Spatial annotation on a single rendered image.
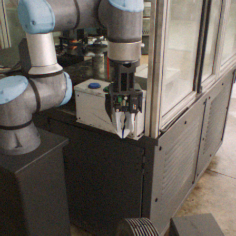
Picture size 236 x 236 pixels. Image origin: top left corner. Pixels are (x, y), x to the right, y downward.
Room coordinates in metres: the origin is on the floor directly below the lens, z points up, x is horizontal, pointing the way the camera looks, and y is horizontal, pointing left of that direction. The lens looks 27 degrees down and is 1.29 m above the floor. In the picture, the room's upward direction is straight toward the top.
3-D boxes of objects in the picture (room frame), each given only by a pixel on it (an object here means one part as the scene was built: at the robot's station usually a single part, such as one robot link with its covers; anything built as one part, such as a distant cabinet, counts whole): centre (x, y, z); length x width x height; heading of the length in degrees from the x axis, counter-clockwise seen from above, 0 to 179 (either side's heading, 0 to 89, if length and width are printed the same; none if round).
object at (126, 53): (0.67, -0.02, 1.13); 0.08 x 0.08 x 0.05
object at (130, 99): (0.66, -0.02, 1.05); 0.09 x 0.08 x 0.12; 6
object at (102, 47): (1.48, 0.09, 0.96); 0.11 x 0.11 x 0.03
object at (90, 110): (1.04, 0.02, 0.82); 0.28 x 0.11 x 0.15; 57
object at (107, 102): (0.69, 0.00, 0.99); 0.05 x 0.02 x 0.09; 96
